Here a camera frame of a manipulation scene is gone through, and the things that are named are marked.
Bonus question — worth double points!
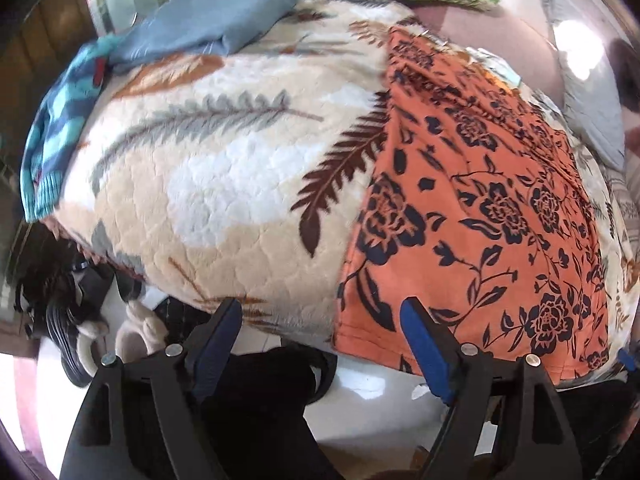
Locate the black shoes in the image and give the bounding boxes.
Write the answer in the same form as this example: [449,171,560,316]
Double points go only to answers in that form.
[12,240,146,388]

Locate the folded light blue cloth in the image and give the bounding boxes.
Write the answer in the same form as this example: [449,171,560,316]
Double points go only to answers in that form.
[107,0,301,73]

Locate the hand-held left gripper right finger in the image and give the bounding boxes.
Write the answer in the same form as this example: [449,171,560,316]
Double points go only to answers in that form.
[399,296,583,480]

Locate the teal striped knit garment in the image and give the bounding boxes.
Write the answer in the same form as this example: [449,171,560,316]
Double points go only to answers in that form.
[20,35,118,223]

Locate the grey pillow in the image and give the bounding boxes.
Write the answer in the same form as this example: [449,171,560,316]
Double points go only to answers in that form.
[540,0,628,168]

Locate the orange floral garment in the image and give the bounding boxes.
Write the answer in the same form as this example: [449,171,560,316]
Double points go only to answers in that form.
[332,25,612,380]

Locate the small white teal garment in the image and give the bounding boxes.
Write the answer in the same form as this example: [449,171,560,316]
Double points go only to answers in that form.
[467,46,525,87]

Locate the cream plush slippers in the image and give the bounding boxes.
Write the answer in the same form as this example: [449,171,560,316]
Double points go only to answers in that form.
[75,300,168,378]

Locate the pink pillow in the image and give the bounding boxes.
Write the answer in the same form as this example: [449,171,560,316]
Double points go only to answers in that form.
[412,4,568,108]

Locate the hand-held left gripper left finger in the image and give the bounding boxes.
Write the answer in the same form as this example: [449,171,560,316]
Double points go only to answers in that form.
[59,297,246,480]

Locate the cream leaf-print blanket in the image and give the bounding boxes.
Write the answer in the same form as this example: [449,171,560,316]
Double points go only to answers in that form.
[47,0,640,361]

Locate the black cloth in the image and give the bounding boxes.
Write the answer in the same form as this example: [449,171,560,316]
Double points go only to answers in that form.
[150,295,341,480]

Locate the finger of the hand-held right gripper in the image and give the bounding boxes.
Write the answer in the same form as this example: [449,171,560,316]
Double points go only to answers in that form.
[616,346,640,375]

